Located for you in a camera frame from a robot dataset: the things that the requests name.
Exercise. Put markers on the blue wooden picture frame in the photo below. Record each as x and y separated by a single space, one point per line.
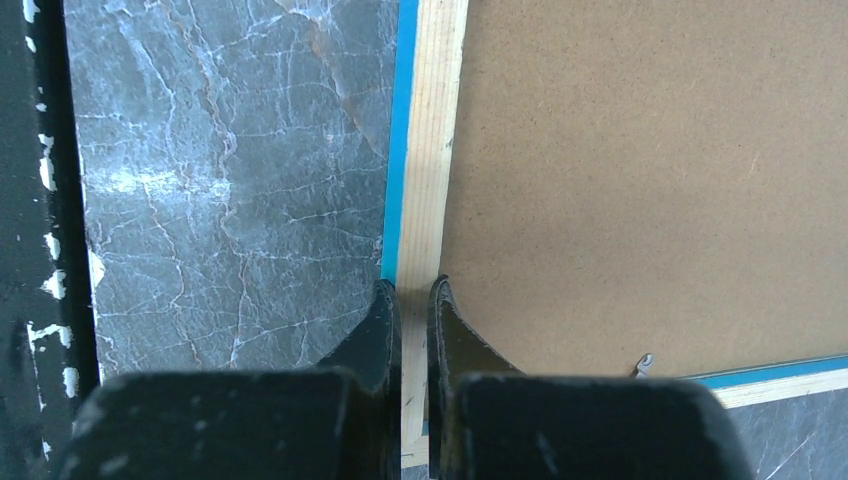
792 414

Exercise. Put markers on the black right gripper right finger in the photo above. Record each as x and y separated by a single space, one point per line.
454 349

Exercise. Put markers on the silver frame retaining clip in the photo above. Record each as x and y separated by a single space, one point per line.
643 366

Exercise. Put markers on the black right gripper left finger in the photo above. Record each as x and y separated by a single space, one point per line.
370 414

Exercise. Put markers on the brown frame backing board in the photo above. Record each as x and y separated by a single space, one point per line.
651 176

